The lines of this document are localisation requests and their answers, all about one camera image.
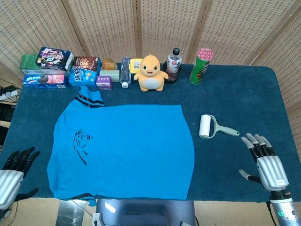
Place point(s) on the black-fingered silver left robot hand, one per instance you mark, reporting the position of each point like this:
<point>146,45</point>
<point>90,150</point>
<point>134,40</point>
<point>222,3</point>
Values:
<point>10,177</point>

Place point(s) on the grey-fingered silver right robot hand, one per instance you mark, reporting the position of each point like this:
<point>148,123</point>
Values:
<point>270,169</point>

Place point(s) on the pale green lint roller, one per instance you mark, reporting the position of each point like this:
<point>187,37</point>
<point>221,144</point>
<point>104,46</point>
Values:
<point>206,126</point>

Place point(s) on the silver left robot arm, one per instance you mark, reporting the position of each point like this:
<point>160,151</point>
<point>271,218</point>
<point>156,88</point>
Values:
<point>5,213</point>

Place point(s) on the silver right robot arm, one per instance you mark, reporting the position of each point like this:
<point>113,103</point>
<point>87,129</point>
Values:
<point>285,210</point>

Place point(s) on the white power strip with plugs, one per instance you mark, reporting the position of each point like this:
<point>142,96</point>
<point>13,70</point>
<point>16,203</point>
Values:
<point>8,94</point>

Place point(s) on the blue and pink Oreo box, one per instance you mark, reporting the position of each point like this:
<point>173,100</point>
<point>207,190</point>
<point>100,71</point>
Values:
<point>43,81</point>

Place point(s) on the green carton box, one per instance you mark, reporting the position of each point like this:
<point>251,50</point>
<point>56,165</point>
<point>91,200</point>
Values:
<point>28,64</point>

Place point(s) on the blue T-shirt with black print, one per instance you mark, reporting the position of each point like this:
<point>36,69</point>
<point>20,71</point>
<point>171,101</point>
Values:
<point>122,150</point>

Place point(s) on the blue cookie box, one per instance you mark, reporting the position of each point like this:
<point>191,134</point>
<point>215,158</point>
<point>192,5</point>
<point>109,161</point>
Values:
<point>82,78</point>

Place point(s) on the green Pringles can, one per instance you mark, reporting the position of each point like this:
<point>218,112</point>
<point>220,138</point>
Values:
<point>200,68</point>

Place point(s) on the dark purple snack package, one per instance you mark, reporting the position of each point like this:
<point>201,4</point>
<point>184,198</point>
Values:
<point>53,57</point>

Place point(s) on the grey robot torso base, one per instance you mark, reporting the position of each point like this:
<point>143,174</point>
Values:
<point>145,213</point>

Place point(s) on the purple small box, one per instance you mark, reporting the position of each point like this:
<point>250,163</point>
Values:
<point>104,82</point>

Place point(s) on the brown chocolate cookie box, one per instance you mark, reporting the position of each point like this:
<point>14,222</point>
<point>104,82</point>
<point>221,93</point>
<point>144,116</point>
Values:
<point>85,63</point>

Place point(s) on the drink bottle with black cap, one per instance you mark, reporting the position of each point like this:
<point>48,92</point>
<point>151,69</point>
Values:
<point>174,62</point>

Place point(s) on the pale green small box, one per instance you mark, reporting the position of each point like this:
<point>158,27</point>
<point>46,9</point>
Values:
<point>113,75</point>

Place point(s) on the yellow dinosaur plush toy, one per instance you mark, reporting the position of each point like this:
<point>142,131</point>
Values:
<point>150,73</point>

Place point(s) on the clear plastic water bottle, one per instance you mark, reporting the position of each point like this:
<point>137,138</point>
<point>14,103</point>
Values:
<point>125,73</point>

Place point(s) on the green box with yellow lid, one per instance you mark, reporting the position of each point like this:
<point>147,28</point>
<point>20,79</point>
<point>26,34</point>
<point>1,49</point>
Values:
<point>135,65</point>

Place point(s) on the woven bamboo folding screen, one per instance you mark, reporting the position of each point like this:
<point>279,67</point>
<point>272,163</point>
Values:
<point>105,26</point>

